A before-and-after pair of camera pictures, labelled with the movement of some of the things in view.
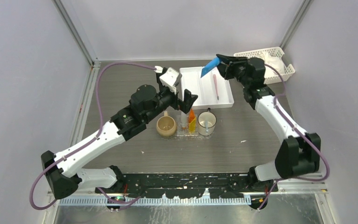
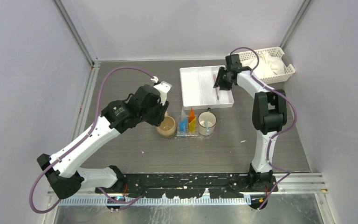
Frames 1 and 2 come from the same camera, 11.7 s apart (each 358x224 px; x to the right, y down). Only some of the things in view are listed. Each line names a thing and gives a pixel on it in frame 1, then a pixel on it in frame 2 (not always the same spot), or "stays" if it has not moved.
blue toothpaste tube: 209,66 to 183,126
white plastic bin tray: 212,89 stays
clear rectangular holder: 187,126 stays
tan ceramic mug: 166,126 stays
